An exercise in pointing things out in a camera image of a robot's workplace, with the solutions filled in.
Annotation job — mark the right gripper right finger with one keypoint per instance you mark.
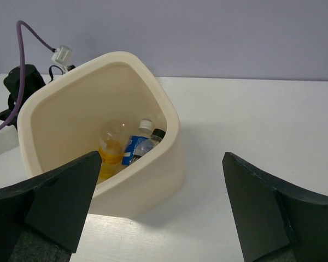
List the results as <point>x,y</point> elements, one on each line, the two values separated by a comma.
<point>275,219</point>

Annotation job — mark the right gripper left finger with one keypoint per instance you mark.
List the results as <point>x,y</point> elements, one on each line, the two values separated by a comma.
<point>42,218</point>

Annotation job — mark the orange label plastic bottle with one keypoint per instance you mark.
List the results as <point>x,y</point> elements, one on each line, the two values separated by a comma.
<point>112,141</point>

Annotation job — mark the blue label plastic bottle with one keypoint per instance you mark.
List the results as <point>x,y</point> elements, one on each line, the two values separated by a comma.
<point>143,133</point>

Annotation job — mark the black cap pepsi bottle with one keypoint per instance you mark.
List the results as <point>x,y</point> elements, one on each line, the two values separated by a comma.
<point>147,145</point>

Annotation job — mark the beige plastic bin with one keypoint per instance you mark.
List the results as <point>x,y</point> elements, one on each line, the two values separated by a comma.
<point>63,120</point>

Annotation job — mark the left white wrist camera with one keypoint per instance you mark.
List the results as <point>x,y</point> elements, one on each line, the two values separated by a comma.
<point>61,58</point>

